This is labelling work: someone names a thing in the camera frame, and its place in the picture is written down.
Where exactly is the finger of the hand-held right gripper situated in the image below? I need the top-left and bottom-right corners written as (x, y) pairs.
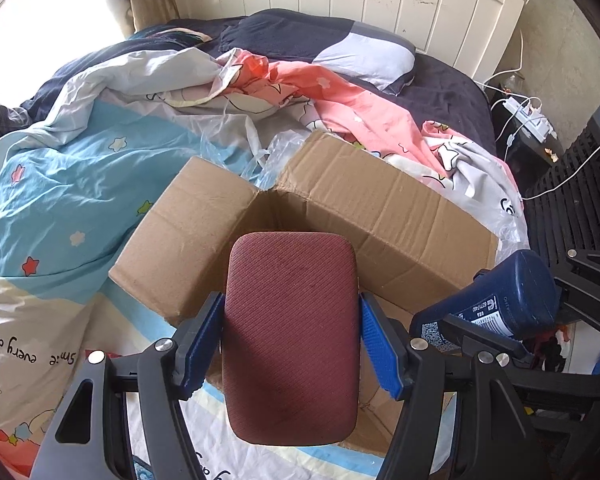
top-left (552, 247), bottom-right (600, 327)
top-left (442, 314), bottom-right (600, 404)

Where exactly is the dark bedside table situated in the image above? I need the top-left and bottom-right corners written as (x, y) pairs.
top-left (489, 87), bottom-right (567, 197)

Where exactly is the printed cartoon quilt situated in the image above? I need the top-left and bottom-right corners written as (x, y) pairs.
top-left (0, 47), bottom-right (531, 480)

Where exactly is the navy and grey pillow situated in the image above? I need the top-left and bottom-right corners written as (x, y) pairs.
top-left (220, 8), bottom-right (417, 97)

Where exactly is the clear plastic bag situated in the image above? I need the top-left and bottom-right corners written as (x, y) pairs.
top-left (200, 105), bottom-right (531, 261)

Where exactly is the black slatted plastic crate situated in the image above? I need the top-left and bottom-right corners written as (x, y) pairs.
top-left (522, 115), bottom-right (600, 281)

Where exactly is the white charging cable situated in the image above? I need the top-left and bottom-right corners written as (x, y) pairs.
top-left (524, 132), bottom-right (600, 201)
top-left (479, 27), bottom-right (526, 88)

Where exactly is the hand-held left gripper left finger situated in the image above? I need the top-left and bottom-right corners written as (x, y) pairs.
top-left (30, 290), bottom-right (226, 480)

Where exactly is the brown cardboard box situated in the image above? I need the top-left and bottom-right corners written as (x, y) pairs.
top-left (108, 131), bottom-right (499, 454)

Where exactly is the dark blue plastic bottle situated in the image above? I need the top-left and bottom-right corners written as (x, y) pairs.
top-left (409, 249), bottom-right (562, 349)

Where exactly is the white power strip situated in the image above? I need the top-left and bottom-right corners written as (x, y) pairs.
top-left (502, 97), bottom-right (554, 144)

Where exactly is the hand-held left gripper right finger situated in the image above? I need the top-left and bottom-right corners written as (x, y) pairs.
top-left (358, 291), bottom-right (549, 480)

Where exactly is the maroon fabric case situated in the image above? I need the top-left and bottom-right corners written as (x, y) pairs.
top-left (221, 231), bottom-right (361, 446)

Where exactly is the dark navy bed sheet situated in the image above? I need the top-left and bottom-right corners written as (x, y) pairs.
top-left (20, 15), bottom-right (499, 162)

